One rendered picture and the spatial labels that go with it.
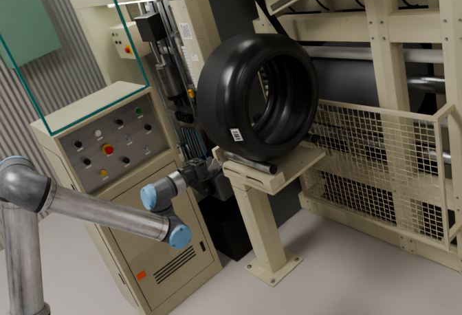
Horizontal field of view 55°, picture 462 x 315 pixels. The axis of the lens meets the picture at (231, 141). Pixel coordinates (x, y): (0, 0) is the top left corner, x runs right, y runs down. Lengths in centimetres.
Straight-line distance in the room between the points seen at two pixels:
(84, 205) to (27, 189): 18
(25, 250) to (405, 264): 192
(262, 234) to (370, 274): 63
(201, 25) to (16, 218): 111
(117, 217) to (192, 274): 131
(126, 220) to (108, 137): 82
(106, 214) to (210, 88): 67
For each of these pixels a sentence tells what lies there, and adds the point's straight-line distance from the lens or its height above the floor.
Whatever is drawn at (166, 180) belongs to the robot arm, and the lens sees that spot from 174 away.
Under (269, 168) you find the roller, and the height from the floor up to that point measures 91.
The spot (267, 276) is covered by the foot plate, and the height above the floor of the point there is 1.
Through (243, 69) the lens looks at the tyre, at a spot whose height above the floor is 137.
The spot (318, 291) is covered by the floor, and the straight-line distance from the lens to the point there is 262.
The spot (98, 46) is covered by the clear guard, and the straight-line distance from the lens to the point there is 222.
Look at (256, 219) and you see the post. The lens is 250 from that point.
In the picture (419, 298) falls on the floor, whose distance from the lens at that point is 254.
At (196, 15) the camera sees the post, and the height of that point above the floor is 157.
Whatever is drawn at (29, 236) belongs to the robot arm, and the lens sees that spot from 166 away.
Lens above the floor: 190
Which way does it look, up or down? 26 degrees down
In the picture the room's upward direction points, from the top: 18 degrees counter-clockwise
